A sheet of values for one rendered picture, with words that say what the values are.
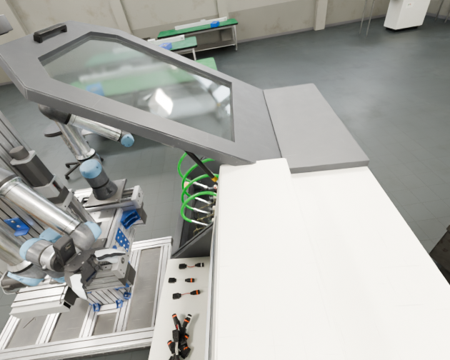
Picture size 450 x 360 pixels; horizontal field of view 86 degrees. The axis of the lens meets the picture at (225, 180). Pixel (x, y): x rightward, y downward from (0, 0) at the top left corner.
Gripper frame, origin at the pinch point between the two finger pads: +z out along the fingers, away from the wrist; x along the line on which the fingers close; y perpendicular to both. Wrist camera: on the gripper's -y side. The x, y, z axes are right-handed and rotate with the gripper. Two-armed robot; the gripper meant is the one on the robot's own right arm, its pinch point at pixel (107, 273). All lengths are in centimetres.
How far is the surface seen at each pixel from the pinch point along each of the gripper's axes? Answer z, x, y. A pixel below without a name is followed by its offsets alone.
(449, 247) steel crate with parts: 147, -136, 95
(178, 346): 11.1, -2.7, 44.9
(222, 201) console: 26.7, -23.7, -12.7
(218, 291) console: 35.0, -0.1, -9.5
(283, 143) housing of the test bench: 37, -63, -13
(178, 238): -16, -49, 44
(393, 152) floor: 137, -300, 106
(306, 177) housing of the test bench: 47, -48, -8
